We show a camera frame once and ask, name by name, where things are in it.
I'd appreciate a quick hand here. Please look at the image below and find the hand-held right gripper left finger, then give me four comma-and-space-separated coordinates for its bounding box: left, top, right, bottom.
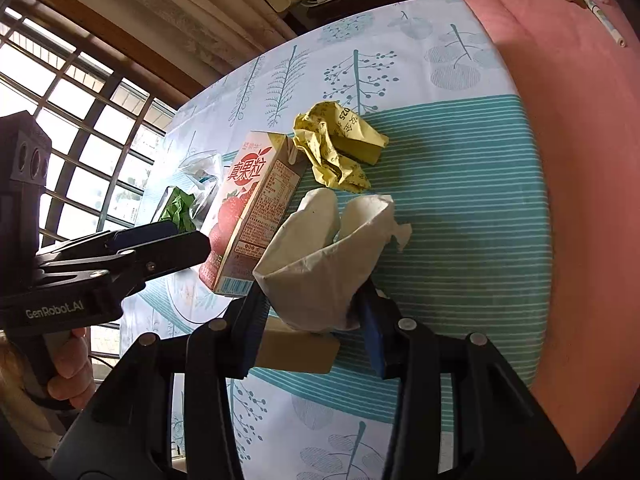
47, 280, 273, 480

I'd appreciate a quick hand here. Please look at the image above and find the yellow wrapper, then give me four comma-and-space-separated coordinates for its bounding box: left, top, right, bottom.
292, 101, 390, 193

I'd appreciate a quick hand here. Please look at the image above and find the white marker pen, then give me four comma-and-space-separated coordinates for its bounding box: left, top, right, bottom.
582, 0, 628, 48

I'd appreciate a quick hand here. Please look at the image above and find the dark wooden nightstand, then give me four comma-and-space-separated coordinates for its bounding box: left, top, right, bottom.
287, 0, 426, 36

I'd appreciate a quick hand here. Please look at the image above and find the beige floral curtain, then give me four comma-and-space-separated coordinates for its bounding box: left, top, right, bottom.
30, 0, 301, 106

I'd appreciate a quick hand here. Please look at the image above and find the clear green plastic wrapper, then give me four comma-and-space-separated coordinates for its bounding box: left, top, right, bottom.
160, 152, 223, 233

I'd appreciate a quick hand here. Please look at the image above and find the white teal printed tablecloth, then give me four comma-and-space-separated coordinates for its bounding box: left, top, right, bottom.
120, 0, 551, 480

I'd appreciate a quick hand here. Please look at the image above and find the red juice carton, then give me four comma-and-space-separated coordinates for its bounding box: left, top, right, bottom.
199, 131, 307, 297

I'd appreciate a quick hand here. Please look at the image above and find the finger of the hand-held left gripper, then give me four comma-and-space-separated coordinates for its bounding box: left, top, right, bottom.
35, 231, 212, 298
37, 221, 183, 263

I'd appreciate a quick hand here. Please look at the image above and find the person's left hand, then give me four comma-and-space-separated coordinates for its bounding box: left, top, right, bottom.
47, 327, 96, 411

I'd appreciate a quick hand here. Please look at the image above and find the window with dark grille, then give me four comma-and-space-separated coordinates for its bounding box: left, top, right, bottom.
0, 0, 176, 376

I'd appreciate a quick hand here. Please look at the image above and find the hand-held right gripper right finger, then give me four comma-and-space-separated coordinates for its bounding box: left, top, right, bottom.
350, 277, 578, 480

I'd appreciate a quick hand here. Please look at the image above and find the small beige box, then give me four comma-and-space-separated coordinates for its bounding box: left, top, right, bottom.
255, 317, 341, 375

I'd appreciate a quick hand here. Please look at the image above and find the bed with pink sheet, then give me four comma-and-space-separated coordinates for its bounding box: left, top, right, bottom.
400, 0, 640, 471

